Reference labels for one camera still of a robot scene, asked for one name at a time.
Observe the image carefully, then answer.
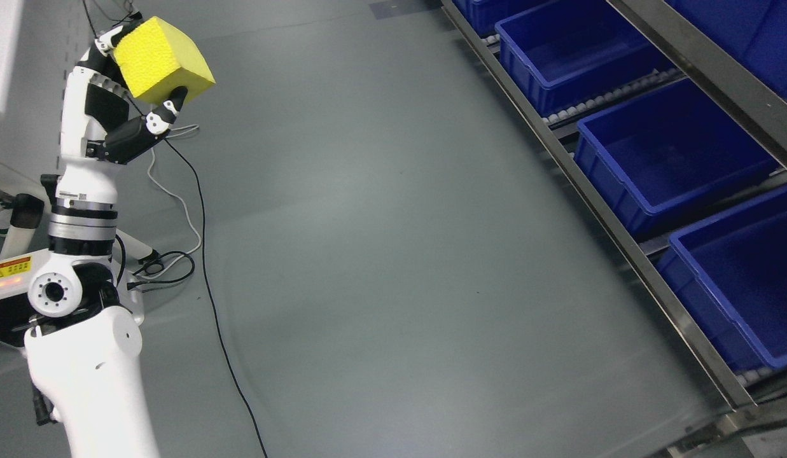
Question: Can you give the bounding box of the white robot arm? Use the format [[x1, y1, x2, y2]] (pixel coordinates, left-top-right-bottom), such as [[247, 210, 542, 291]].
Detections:
[[24, 174, 160, 457]]

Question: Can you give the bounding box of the white floor cable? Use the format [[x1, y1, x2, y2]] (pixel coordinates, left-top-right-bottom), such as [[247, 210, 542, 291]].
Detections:
[[134, 125, 204, 275]]

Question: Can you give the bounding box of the black floor cable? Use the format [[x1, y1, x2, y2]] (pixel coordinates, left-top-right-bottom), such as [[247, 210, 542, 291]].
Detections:
[[81, 0, 269, 458]]

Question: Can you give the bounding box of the blue plastic bin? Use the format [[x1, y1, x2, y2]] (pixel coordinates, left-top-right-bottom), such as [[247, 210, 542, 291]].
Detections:
[[656, 184, 787, 373], [574, 80, 778, 242], [667, 1, 787, 101], [495, 1, 672, 116], [452, 0, 547, 37]]

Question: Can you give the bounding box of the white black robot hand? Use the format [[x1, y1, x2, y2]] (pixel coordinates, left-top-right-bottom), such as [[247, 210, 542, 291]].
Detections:
[[55, 17, 188, 208]]

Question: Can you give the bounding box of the yellow foam block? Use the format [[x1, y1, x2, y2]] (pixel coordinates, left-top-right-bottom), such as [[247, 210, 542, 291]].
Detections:
[[112, 17, 216, 104]]

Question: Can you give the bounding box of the steel shelf rack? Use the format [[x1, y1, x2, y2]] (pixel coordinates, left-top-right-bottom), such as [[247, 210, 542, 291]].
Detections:
[[442, 1, 787, 457]]

